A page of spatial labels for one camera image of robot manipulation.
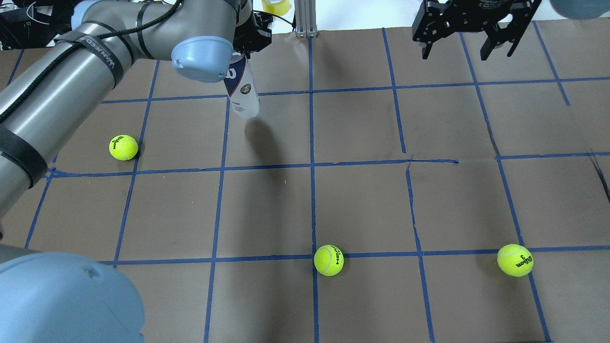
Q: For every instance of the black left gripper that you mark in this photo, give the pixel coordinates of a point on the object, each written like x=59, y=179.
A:
x=252, y=37

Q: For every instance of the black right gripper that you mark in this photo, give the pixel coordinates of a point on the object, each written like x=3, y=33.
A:
x=476, y=10

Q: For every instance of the tennis ball can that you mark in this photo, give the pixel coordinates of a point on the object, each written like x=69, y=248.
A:
x=240, y=86

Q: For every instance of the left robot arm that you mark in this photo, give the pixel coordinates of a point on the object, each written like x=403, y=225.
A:
x=60, y=297

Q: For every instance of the tennis ball front Wilson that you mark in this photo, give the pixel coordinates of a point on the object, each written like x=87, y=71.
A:
x=123, y=147

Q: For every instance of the tennis ball centre Head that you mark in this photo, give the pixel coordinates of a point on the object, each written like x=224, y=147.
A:
x=329, y=260

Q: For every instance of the tennis ball far left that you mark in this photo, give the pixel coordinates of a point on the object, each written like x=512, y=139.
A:
x=515, y=260

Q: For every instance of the yellow tape roll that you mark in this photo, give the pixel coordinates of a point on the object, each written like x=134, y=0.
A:
x=276, y=7

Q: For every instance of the aluminium frame post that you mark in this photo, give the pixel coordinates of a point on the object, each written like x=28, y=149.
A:
x=305, y=19

